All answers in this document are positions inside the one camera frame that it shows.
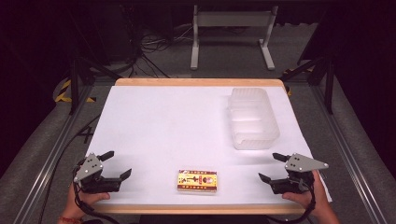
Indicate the person's right hand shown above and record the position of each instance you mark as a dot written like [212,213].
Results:
[311,199]

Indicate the aluminium rail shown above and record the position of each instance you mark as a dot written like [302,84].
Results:
[49,161]
[348,155]

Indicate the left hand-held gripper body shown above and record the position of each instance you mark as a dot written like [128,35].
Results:
[93,174]

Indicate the white paper sheet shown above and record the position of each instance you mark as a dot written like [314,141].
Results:
[174,130]

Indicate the translucent plastic container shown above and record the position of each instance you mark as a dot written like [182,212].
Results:
[252,118]

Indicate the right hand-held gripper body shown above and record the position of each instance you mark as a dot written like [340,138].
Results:
[297,175]

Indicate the yellow and black hazard tape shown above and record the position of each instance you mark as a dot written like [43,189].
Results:
[67,91]

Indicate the white metal stand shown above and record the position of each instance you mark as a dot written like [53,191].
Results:
[232,37]

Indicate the person's left hand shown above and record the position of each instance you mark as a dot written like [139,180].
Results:
[81,203]

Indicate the yellow and red box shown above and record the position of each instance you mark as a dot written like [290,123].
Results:
[197,180]

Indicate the black metal stand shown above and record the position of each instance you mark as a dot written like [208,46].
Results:
[82,81]
[314,77]

